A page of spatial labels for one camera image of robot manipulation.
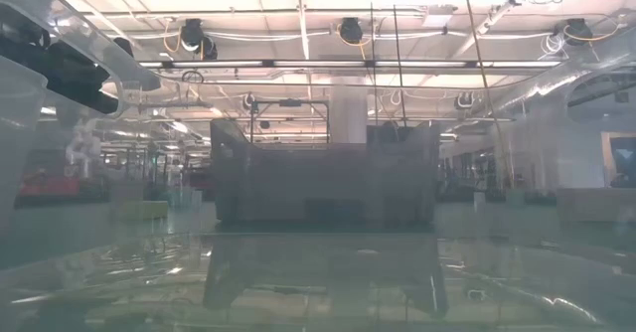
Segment white square pillar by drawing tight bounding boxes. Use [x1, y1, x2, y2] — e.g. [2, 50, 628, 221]
[330, 76, 369, 144]

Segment red crate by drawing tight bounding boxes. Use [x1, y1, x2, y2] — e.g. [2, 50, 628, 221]
[19, 175, 80, 197]

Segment green table mat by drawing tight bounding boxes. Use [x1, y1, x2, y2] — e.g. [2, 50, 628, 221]
[0, 200, 636, 253]

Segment black ceiling cable reel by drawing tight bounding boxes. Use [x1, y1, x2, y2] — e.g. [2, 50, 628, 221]
[179, 17, 219, 61]
[563, 17, 595, 43]
[338, 17, 364, 45]

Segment clear plastic bin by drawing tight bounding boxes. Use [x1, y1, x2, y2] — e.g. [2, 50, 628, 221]
[0, 0, 636, 332]

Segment silver ventilation duct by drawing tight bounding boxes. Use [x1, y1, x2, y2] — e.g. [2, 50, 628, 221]
[489, 33, 636, 119]

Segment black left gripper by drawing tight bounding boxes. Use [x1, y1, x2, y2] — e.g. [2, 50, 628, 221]
[0, 6, 121, 117]

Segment long ceiling light fixture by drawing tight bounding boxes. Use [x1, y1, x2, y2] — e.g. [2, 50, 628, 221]
[138, 59, 562, 70]

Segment yellow hanging cable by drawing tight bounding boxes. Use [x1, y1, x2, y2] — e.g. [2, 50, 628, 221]
[460, 0, 515, 190]

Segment dark grey transparent bin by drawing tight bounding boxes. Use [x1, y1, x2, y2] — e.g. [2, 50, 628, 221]
[208, 117, 441, 227]

